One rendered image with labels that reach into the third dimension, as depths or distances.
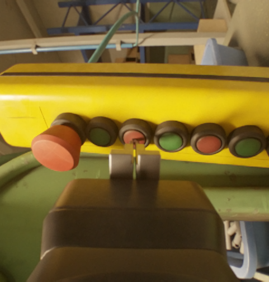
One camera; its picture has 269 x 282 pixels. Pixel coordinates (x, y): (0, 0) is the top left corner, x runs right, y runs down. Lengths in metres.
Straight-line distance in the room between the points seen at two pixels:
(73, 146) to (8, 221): 0.12
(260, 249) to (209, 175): 0.23
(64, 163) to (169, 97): 0.10
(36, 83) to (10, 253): 0.16
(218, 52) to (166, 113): 0.44
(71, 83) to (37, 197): 0.12
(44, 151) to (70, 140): 0.02
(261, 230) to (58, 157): 0.36
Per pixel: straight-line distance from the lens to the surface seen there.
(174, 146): 0.17
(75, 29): 4.95
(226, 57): 0.61
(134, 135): 0.16
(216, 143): 0.17
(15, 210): 0.24
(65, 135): 0.16
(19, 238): 0.23
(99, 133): 0.17
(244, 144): 0.17
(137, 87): 0.16
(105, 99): 0.16
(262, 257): 0.43
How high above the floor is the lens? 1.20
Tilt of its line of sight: 5 degrees up
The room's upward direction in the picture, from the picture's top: 89 degrees counter-clockwise
